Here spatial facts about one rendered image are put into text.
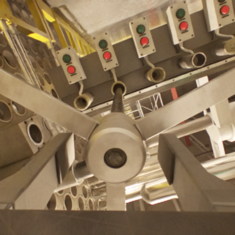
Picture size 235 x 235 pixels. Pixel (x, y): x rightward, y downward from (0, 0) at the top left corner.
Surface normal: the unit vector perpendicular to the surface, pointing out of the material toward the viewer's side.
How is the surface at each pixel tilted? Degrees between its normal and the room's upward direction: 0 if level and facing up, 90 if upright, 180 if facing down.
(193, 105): 90
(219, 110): 90
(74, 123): 90
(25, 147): 90
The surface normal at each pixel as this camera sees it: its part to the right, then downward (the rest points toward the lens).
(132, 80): -0.01, 0.25
